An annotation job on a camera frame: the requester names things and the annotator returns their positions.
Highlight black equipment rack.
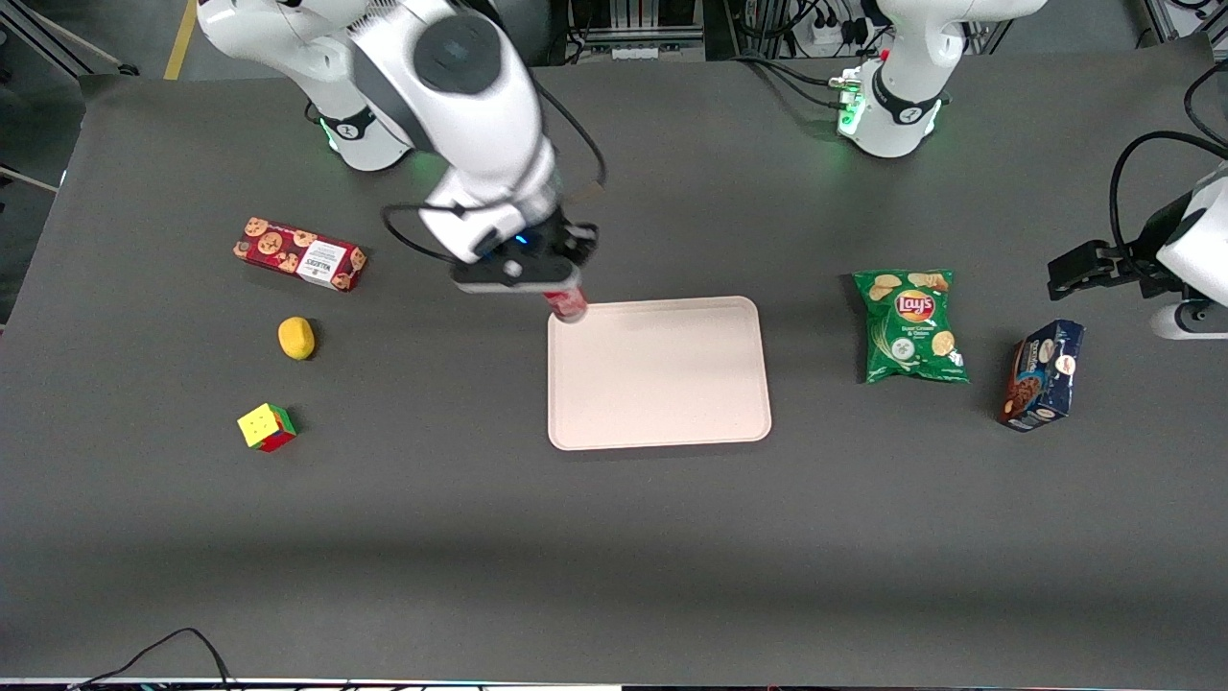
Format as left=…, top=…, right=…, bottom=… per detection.
left=552, top=0, right=730, bottom=66

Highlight blue cookie box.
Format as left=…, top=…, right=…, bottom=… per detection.
left=997, top=319, right=1086, bottom=433

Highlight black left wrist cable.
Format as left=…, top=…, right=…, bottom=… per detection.
left=1109, top=130, right=1228, bottom=279

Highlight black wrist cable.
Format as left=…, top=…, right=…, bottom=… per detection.
left=1109, top=130, right=1228, bottom=279
left=381, top=82, right=609, bottom=268

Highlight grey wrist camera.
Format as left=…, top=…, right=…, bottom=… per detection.
left=451, top=255, right=584, bottom=296
left=1149, top=299, right=1228, bottom=341

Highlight yellow lemon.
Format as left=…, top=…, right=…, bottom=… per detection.
left=277, top=316, right=317, bottom=362

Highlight colourful puzzle cube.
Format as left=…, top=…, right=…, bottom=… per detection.
left=237, top=402, right=298, bottom=454

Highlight aluminium frame profile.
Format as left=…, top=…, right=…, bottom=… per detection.
left=1140, top=0, right=1228, bottom=45

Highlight black left arm base cables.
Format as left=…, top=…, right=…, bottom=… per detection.
left=734, top=55, right=864, bottom=112

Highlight black looped cable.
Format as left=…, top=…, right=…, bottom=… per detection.
left=1183, top=60, right=1228, bottom=150

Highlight white power strip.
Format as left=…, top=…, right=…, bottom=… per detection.
left=806, top=14, right=869, bottom=54

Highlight red coke bottle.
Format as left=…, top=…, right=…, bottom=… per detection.
left=541, top=282, right=590, bottom=325

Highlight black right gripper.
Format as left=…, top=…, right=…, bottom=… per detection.
left=494, top=219, right=602, bottom=287

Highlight green Lay's chips bag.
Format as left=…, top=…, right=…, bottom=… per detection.
left=853, top=269, right=971, bottom=386

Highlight beige plastic tray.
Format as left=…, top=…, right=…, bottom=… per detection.
left=547, top=296, right=773, bottom=452

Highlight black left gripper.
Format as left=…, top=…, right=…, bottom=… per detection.
left=1048, top=205, right=1193, bottom=301

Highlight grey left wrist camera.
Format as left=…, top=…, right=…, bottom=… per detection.
left=1149, top=299, right=1228, bottom=341

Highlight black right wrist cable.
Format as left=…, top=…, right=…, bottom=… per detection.
left=381, top=82, right=609, bottom=268

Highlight thin black table-edge cable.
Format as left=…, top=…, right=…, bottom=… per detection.
left=67, top=628, right=237, bottom=691

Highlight red cookie box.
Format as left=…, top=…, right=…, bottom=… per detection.
left=232, top=216, right=368, bottom=293

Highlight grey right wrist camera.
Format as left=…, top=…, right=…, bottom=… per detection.
left=451, top=255, right=584, bottom=296

